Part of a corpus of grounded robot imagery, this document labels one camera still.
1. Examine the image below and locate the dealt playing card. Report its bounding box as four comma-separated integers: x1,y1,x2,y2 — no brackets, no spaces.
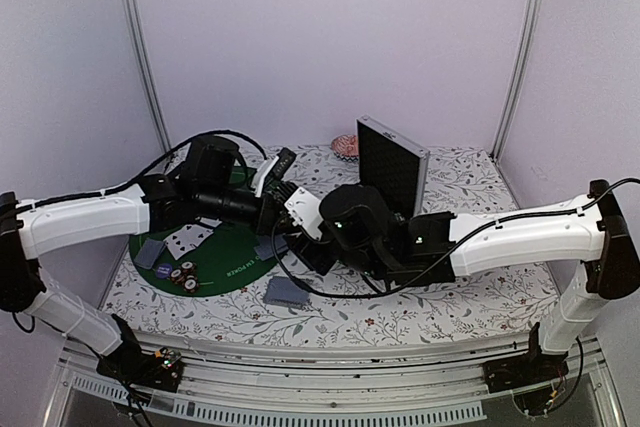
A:
133,238,166,270
254,245,274,261

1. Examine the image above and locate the blue playing card deck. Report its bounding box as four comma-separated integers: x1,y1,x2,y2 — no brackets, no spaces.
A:
263,276,310,309

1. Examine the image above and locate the face-up spades card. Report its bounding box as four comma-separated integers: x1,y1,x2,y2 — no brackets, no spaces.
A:
164,230,196,260

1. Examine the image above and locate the green and red chip stack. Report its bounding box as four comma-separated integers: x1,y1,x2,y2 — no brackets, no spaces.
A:
169,261,199,293

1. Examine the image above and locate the face-up clubs card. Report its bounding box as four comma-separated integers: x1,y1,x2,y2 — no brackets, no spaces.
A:
177,224,214,248

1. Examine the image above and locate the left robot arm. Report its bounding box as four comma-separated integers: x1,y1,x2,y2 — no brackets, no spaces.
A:
1,130,295,381

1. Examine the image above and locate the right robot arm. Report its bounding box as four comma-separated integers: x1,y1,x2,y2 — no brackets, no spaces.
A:
284,180,639,383

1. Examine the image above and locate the green round poker mat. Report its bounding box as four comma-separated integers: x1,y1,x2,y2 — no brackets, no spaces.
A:
128,165,300,298

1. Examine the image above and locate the patterned ceramic bowl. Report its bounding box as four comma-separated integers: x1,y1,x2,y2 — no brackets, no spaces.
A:
330,135,359,163

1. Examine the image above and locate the aluminium poker chip case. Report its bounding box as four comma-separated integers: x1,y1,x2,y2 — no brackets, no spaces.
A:
356,116,430,218

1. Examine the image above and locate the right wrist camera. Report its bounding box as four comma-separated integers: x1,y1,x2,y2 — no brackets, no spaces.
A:
284,187,323,241

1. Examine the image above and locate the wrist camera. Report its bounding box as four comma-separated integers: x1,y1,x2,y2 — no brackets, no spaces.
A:
250,147,297,198
284,187,323,241

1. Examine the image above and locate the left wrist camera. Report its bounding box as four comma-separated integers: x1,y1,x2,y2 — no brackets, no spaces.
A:
250,147,297,198

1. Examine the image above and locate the aluminium front rail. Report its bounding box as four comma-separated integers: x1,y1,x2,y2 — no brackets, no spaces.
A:
43,333,626,426

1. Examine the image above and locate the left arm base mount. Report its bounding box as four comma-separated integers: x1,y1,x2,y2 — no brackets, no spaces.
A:
96,344,184,393

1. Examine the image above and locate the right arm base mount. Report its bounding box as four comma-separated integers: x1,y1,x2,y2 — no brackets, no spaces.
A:
482,347,569,416

